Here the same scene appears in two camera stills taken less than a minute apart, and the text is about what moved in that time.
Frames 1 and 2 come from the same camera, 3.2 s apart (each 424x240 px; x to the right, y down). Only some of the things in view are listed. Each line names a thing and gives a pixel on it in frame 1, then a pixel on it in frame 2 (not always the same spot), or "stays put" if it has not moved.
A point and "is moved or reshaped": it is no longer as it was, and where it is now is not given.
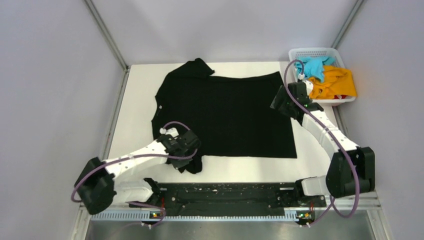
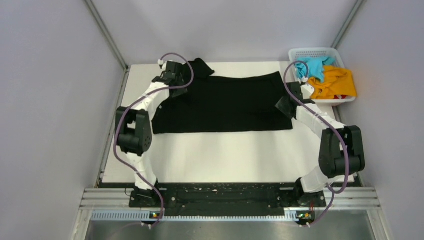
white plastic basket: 296,53 stays put
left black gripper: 178,164 -> 179,91
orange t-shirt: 337,81 stays put
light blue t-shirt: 313,67 stays put
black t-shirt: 230,116 is moved or reshaped
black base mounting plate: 228,199 stays put
